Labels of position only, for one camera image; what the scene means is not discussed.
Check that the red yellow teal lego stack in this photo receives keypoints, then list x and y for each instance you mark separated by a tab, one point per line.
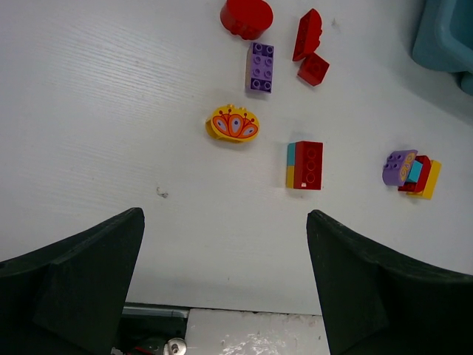
304	165

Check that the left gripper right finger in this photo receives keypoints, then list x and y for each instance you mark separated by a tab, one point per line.
375	300

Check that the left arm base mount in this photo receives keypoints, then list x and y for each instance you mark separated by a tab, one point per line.
151	329

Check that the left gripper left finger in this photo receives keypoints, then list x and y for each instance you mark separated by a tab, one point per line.
68	297

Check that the small red square lego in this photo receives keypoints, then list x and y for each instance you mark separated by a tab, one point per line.
313	69

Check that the multicolor lego stack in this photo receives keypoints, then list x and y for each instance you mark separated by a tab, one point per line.
410	173

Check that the red rounded lego brick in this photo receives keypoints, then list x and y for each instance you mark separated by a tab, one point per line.
248	19

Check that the purple rectangular lego brick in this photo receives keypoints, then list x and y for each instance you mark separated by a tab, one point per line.
259	68

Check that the teal four-compartment tray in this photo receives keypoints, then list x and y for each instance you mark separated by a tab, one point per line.
444	39

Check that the red angled lego piece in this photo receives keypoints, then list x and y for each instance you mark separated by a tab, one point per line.
308	35

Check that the yellow flower lego brick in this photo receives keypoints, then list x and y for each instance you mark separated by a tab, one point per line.
232	124

